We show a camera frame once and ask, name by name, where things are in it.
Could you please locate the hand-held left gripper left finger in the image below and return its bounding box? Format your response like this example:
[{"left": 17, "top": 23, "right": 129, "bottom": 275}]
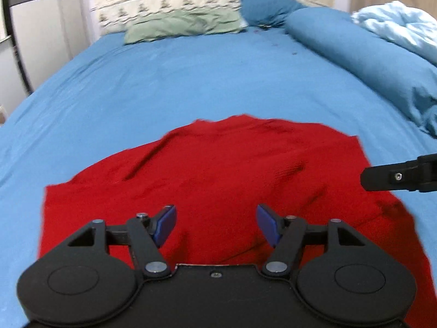
[{"left": 67, "top": 204, "right": 177, "bottom": 279}]

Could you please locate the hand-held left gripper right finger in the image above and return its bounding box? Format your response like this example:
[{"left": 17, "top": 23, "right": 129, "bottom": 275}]
[{"left": 257, "top": 204, "right": 367, "bottom": 278}]

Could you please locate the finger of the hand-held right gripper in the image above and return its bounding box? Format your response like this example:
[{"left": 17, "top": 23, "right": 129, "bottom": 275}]
[{"left": 360, "top": 154, "right": 437, "bottom": 192}]

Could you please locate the red knitted sweater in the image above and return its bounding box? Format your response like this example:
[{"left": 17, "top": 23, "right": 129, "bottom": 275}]
[{"left": 37, "top": 115, "right": 433, "bottom": 328}]

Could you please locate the blue bolster pillow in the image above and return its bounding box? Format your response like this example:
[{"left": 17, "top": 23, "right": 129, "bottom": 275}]
[{"left": 284, "top": 7, "right": 437, "bottom": 136}]

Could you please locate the blue bed sheet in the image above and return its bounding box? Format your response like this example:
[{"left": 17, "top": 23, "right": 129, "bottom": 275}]
[{"left": 0, "top": 27, "right": 437, "bottom": 328}]

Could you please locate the light blue duvet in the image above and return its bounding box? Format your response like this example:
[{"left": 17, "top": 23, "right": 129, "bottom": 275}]
[{"left": 351, "top": 1, "right": 437, "bottom": 65}]

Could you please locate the green pillow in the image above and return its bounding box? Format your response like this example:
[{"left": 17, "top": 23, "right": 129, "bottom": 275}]
[{"left": 123, "top": 8, "right": 244, "bottom": 45}]

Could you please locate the dark blue pillow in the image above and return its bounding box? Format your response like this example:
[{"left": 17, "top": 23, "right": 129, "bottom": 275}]
[{"left": 238, "top": 0, "right": 308, "bottom": 28}]

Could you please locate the cream quilted patterned pillow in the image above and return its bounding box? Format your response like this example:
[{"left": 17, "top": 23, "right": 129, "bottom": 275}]
[{"left": 96, "top": 0, "right": 242, "bottom": 28}]

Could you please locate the white wardrobe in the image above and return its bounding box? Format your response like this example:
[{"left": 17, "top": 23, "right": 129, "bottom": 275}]
[{"left": 0, "top": 0, "right": 90, "bottom": 125}]

